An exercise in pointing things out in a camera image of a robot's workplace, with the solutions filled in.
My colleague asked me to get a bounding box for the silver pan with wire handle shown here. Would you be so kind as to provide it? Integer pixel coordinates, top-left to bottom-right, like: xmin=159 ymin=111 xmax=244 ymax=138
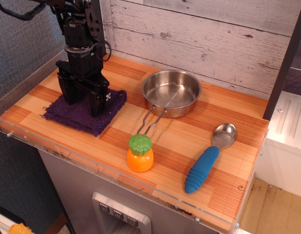
xmin=137 ymin=69 xmax=202 ymax=135

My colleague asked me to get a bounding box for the orange textured toy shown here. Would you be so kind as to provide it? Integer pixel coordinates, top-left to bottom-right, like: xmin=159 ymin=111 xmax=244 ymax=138
xmin=8 ymin=223 xmax=32 ymax=234

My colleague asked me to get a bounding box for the spoon with blue handle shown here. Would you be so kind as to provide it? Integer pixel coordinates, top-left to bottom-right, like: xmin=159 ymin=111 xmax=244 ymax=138
xmin=185 ymin=123 xmax=236 ymax=194

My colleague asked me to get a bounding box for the purple cloth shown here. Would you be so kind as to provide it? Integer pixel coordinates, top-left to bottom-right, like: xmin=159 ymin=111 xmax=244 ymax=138
xmin=40 ymin=88 xmax=128 ymax=137

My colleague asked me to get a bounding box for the orange toy carrot green top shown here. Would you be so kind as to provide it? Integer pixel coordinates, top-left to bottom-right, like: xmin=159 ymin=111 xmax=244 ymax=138
xmin=127 ymin=134 xmax=154 ymax=173

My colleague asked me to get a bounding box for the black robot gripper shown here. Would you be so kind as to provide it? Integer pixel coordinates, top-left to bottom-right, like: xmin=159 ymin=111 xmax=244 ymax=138
xmin=56 ymin=45 xmax=109 ymax=117

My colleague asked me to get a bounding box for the dark right vertical post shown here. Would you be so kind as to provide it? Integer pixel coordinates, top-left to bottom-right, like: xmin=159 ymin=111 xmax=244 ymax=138
xmin=263 ymin=10 xmax=301 ymax=120

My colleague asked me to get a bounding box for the white toy sink unit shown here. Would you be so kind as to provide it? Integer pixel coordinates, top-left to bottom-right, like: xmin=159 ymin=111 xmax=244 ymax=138
xmin=255 ymin=92 xmax=301 ymax=196

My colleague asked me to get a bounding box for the silver dispenser button panel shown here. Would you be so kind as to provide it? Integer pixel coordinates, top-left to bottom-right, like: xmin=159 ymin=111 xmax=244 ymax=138
xmin=92 ymin=192 xmax=152 ymax=234

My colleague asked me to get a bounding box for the grey toy fridge cabinet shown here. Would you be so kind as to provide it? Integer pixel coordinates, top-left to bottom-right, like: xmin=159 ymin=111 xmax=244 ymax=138
xmin=39 ymin=150 xmax=215 ymax=234

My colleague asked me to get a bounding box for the clear acrylic table guard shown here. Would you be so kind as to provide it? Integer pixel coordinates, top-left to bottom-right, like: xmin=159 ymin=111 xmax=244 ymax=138
xmin=0 ymin=56 xmax=268 ymax=234

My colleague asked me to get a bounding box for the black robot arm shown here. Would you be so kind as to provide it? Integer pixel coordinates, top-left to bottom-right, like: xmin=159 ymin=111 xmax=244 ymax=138
xmin=47 ymin=0 xmax=110 ymax=117

